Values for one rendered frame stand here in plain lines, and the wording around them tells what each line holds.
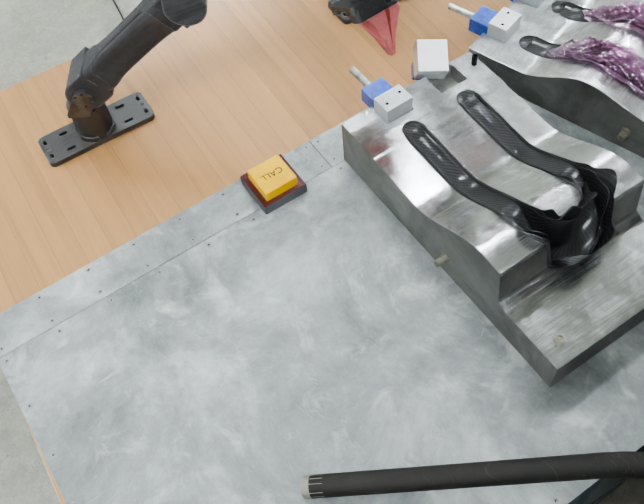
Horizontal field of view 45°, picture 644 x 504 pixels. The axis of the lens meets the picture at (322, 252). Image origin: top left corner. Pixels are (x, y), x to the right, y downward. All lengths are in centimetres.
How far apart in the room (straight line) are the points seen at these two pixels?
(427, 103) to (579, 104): 25
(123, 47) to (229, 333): 47
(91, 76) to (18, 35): 172
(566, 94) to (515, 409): 54
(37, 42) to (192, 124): 160
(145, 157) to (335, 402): 56
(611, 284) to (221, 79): 77
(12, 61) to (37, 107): 139
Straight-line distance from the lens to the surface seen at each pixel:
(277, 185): 126
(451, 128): 126
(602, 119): 137
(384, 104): 125
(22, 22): 307
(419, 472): 101
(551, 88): 138
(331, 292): 119
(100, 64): 131
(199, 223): 128
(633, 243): 121
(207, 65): 152
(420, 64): 131
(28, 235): 137
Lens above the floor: 183
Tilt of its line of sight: 58 degrees down
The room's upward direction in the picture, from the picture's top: 8 degrees counter-clockwise
